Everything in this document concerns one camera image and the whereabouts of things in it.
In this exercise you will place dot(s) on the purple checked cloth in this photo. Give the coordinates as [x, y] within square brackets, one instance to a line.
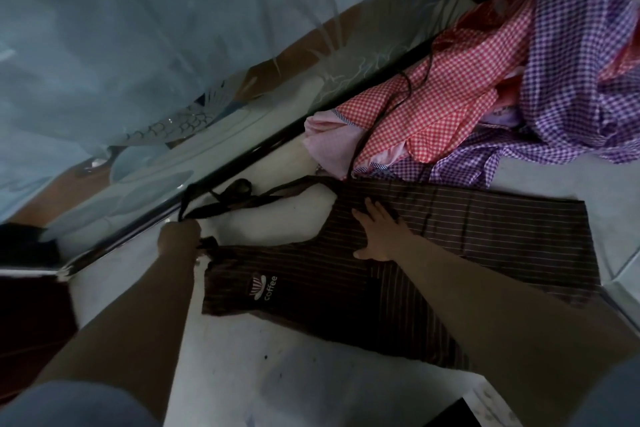
[575, 66]

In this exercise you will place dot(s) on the frosted patterned glass door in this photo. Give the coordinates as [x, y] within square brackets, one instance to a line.
[150, 31]

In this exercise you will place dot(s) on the metal door frame rail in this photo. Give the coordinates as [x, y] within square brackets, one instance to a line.
[240, 157]

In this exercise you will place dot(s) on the pink cloth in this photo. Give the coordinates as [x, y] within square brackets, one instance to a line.
[325, 141]

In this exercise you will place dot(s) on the person's left hand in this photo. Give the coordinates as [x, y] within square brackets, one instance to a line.
[176, 240]

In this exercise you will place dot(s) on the person's grey-blue left sleeve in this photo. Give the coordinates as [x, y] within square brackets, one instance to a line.
[70, 406]

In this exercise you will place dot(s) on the person's grey-blue right sleeve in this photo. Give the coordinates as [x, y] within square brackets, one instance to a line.
[610, 396]

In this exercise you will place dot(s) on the person's right thumb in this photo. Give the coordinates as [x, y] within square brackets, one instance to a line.
[364, 253]

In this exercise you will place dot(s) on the brown striped apron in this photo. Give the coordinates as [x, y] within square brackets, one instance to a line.
[500, 236]

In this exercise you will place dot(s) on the person's right middle finger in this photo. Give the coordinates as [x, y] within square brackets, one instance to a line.
[373, 208]

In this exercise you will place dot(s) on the person's grey-blue sleeve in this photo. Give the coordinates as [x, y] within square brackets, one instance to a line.
[610, 396]
[70, 406]

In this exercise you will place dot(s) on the person's right forearm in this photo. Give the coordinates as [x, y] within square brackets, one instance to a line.
[500, 314]

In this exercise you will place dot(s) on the person's left fingers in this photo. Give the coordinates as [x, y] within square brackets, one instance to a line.
[192, 232]

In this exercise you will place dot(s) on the red checked cloth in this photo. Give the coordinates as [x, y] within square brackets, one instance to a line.
[450, 91]

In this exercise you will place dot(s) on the person's right hand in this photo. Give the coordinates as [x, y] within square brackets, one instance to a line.
[385, 237]

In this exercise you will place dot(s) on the person's left forearm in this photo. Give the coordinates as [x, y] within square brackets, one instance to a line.
[131, 321]

